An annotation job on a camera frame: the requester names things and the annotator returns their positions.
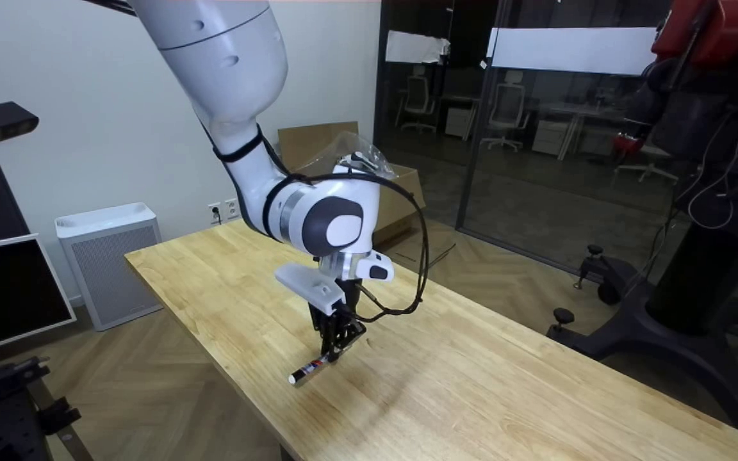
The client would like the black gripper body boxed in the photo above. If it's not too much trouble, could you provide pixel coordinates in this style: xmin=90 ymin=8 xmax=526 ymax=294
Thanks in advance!
xmin=330 ymin=277 xmax=365 ymax=330

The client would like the black white marker pen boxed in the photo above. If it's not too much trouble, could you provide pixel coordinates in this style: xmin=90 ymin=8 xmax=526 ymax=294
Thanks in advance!
xmin=290 ymin=329 xmax=370 ymax=388

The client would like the brown cardboard box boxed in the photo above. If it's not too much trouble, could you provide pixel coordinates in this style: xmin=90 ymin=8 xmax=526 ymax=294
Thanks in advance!
xmin=274 ymin=120 xmax=429 ymax=246

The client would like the clear plastic wrap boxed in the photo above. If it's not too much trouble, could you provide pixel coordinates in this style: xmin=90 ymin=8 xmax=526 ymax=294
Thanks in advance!
xmin=325 ymin=141 xmax=399 ymax=186

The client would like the white office chair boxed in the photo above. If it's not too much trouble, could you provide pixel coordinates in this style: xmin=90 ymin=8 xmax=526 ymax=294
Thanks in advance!
xmin=479 ymin=79 xmax=532 ymax=157
xmin=612 ymin=139 xmax=682 ymax=188
xmin=398 ymin=65 xmax=441 ymax=136

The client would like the small red object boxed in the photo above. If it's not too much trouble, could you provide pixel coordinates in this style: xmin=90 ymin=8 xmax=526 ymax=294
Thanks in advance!
xmin=612 ymin=131 xmax=646 ymax=164

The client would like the black shelf cabinet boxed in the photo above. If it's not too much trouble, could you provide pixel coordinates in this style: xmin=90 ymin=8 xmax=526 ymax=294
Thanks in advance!
xmin=0 ymin=74 xmax=80 ymax=362

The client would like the black equipment stand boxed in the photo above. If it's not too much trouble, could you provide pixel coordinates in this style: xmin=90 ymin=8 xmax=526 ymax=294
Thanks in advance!
xmin=0 ymin=353 xmax=88 ymax=461

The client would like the red robot machine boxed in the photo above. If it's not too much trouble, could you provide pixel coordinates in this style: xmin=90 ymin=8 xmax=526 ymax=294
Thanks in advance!
xmin=652 ymin=0 xmax=738 ymax=82

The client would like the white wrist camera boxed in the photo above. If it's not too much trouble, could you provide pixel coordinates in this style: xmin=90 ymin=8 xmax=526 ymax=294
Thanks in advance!
xmin=271 ymin=262 xmax=348 ymax=314

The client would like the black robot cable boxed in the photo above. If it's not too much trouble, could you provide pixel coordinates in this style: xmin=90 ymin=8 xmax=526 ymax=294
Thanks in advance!
xmin=210 ymin=125 xmax=432 ymax=326

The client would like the white wall socket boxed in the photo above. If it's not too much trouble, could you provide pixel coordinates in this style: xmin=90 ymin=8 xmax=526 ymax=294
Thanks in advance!
xmin=207 ymin=198 xmax=244 ymax=225

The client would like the black wheeled pedestal stand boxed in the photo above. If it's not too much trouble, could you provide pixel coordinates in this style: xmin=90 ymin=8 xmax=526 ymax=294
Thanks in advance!
xmin=546 ymin=74 xmax=738 ymax=447

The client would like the white hanging cable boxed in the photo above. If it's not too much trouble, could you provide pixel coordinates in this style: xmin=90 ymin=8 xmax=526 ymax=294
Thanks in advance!
xmin=682 ymin=119 xmax=738 ymax=237

